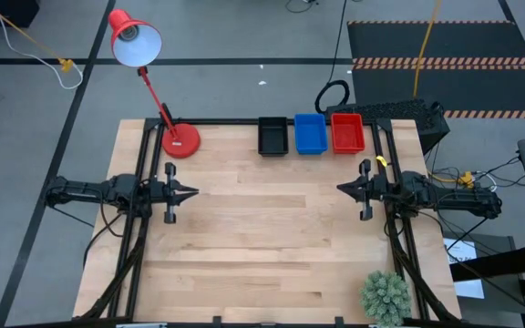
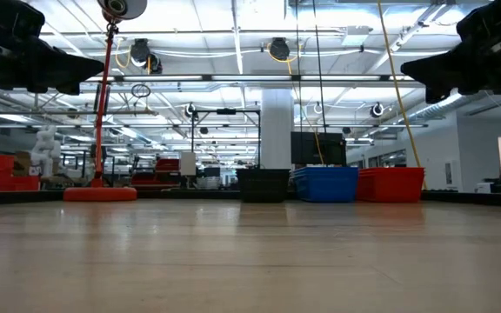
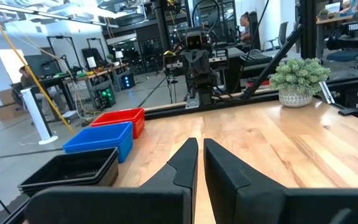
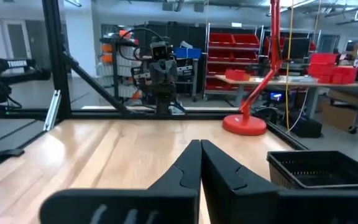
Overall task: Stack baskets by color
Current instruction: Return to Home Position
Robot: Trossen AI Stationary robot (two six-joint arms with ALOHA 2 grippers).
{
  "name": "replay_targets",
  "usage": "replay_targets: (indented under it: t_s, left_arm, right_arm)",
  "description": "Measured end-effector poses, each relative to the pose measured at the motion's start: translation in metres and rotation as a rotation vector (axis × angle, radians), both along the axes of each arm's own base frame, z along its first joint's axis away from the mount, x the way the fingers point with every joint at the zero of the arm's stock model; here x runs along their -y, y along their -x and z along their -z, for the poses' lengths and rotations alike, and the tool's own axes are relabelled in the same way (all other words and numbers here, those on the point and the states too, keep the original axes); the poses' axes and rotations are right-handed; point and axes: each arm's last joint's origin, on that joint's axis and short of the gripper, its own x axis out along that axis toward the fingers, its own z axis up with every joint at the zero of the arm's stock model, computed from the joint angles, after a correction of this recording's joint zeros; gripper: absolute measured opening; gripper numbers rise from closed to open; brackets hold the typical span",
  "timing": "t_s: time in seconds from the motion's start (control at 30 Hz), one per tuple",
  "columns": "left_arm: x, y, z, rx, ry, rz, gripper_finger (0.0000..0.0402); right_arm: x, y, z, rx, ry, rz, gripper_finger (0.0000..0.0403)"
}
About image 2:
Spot white square column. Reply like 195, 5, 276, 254
260, 89, 295, 170

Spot brown cardboard box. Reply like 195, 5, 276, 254
13, 150, 33, 176

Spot white cabinet box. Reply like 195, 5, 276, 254
179, 151, 197, 177

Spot yellow power cord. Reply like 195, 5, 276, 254
376, 0, 425, 176

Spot red desk lamp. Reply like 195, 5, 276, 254
62, 0, 149, 203

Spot thin black hanging cable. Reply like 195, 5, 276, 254
294, 0, 303, 132

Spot red storage bins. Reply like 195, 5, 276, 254
0, 153, 41, 193

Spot white robot figure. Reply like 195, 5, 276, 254
30, 124, 63, 178

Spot black aluminium table frame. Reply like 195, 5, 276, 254
0, 189, 501, 208

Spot black hanging cable ring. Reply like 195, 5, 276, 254
130, 83, 152, 99

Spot red tool cart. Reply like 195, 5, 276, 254
130, 157, 181, 187

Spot black metal gantry frame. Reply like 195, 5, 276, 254
190, 108, 262, 170

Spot thick black hanging cable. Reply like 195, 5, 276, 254
311, 0, 328, 134

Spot thin yellow cable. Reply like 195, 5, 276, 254
313, 130, 325, 166

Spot black monitor screen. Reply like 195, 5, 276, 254
291, 131, 347, 169

